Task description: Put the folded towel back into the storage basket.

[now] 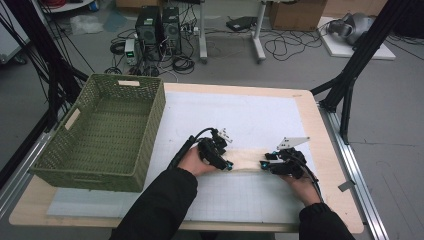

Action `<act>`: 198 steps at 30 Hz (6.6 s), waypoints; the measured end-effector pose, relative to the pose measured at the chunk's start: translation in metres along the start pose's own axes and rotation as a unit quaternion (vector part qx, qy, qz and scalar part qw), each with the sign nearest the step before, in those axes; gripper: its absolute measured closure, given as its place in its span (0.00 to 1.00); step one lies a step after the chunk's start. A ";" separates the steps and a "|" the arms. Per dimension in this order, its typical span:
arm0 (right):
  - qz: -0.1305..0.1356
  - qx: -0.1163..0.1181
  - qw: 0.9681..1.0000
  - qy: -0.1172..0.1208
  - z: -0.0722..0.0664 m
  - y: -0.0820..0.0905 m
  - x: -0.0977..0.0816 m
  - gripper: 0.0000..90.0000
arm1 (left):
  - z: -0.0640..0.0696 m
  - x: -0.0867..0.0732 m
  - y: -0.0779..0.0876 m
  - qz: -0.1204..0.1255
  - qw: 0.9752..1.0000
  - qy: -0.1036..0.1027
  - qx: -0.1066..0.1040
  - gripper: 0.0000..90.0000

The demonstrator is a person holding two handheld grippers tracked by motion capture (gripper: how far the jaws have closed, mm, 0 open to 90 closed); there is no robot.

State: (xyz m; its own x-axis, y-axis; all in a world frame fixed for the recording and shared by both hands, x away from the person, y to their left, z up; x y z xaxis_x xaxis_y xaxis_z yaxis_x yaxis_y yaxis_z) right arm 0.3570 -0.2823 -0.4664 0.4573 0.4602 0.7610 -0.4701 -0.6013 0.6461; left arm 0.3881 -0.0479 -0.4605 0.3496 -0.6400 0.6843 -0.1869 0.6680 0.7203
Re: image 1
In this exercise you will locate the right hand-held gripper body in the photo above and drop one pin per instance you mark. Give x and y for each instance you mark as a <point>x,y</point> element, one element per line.
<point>288,163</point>

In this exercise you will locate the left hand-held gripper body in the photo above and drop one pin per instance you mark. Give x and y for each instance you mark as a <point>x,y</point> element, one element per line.
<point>210,151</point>

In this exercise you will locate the person's left hand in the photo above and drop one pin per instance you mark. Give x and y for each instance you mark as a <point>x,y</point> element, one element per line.
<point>195,163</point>

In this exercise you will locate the person's right hand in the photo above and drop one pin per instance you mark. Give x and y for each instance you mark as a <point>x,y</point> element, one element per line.
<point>305,190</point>

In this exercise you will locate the white grid mat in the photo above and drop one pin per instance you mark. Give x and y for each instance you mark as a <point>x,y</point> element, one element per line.
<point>240,113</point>

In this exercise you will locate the grey tape piece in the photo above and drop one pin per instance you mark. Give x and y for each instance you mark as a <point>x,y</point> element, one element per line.
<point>346,185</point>

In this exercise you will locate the green woven basket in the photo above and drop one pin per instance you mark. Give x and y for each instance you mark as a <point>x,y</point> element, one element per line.
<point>106,133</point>

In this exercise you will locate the white desk leg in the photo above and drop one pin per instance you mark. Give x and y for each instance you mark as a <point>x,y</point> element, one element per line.
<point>202,33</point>
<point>258,36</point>

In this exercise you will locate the white floor board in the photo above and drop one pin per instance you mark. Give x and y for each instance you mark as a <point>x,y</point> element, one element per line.
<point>340,50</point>

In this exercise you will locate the flat black device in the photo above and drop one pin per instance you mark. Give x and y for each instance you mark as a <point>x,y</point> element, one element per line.
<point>241,23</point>

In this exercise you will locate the slim black computer tower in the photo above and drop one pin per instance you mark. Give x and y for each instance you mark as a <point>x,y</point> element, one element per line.
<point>171,30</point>

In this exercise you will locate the white power supply unit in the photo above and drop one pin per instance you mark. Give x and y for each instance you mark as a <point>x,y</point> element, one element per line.
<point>130,51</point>

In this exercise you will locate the large black computer tower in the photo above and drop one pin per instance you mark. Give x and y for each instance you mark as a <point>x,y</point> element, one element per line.
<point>148,33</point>

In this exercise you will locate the cardboard box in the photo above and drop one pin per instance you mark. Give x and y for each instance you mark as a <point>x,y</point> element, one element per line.
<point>296,15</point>

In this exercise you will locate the grey rounded machine shell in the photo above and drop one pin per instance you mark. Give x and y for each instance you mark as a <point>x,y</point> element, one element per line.
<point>353,26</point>

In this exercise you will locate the clear plastic bag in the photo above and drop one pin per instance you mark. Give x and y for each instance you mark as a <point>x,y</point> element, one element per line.
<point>85,25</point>

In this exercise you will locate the black metal frame stand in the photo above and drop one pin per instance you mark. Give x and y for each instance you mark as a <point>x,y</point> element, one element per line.
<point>53,73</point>
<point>363,50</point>

